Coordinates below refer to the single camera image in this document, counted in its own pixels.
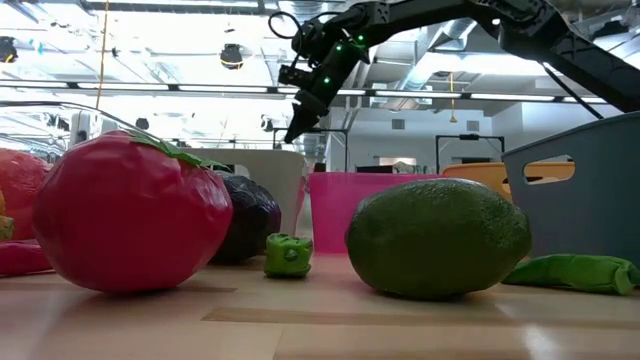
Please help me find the orange bell pepper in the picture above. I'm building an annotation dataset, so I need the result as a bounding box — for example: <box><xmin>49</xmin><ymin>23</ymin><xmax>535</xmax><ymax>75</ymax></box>
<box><xmin>0</xmin><ymin>148</ymin><xmax>54</xmax><ymax>242</ymax></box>

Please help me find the dark green avocado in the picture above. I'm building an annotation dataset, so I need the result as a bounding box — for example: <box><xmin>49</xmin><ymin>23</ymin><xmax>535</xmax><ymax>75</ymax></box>
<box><xmin>344</xmin><ymin>178</ymin><xmax>533</xmax><ymax>301</ymax></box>

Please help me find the teal plastic basket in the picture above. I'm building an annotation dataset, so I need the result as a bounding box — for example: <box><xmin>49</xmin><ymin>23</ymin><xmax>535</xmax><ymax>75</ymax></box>
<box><xmin>501</xmin><ymin>110</ymin><xmax>640</xmax><ymax>274</ymax></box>

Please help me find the yellow hanging pendant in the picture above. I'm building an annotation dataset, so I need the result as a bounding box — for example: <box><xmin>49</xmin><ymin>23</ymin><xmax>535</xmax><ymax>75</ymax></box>
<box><xmin>448</xmin><ymin>71</ymin><xmax>459</xmax><ymax>124</ymax></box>

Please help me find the dark purple eggplant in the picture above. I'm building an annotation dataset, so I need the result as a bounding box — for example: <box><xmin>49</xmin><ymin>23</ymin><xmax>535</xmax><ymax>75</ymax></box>
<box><xmin>208</xmin><ymin>169</ymin><xmax>283</xmax><ymax>265</ymax></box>

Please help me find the black metal stand frame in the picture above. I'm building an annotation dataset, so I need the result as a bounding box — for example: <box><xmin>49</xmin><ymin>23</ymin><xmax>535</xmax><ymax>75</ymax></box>
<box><xmin>435</xmin><ymin>133</ymin><xmax>506</xmax><ymax>174</ymax></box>

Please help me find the small green pepper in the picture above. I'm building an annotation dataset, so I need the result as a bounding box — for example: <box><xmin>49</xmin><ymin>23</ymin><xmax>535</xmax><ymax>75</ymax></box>
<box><xmin>263</xmin><ymin>232</ymin><xmax>315</xmax><ymax>280</ymax></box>

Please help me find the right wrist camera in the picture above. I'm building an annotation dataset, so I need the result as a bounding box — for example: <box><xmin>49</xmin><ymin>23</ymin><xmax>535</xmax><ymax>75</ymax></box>
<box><xmin>277</xmin><ymin>63</ymin><xmax>314</xmax><ymax>90</ymax></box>

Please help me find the light grey plastic basket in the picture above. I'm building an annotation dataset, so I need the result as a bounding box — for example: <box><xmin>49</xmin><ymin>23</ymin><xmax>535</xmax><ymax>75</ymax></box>
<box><xmin>182</xmin><ymin>147</ymin><xmax>309</xmax><ymax>236</ymax></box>

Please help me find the green pea pod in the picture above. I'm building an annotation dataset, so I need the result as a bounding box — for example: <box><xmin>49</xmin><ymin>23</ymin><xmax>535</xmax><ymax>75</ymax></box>
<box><xmin>501</xmin><ymin>253</ymin><xmax>640</xmax><ymax>296</ymax></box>

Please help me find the black round ceiling device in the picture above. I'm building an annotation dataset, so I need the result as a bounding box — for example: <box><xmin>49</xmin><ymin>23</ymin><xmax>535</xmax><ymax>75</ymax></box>
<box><xmin>219</xmin><ymin>43</ymin><xmax>245</xmax><ymax>71</ymax></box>
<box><xmin>0</xmin><ymin>35</ymin><xmax>19</xmax><ymax>64</ymax></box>

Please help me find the silver ceiling air duct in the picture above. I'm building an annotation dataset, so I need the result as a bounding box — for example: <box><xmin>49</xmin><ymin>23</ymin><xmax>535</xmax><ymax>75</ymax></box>
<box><xmin>402</xmin><ymin>22</ymin><xmax>481</xmax><ymax>91</ymax></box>

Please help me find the long ceiling light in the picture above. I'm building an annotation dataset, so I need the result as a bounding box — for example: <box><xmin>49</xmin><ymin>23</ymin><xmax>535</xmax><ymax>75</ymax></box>
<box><xmin>469</xmin><ymin>92</ymin><xmax>556</xmax><ymax>103</ymax></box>
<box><xmin>374</xmin><ymin>89</ymin><xmax>464</xmax><ymax>99</ymax></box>

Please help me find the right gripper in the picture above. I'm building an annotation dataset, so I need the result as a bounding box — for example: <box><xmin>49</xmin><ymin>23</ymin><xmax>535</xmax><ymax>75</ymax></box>
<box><xmin>283</xmin><ymin>12</ymin><xmax>371</xmax><ymax>145</ymax></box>

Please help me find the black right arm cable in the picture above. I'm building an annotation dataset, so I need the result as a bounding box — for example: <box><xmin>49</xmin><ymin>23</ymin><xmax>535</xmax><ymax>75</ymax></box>
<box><xmin>268</xmin><ymin>10</ymin><xmax>306</xmax><ymax>41</ymax></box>

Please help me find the red plastic basket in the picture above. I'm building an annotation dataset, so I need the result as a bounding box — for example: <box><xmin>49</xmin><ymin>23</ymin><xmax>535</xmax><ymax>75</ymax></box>
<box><xmin>307</xmin><ymin>171</ymin><xmax>446</xmax><ymax>255</ymax></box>

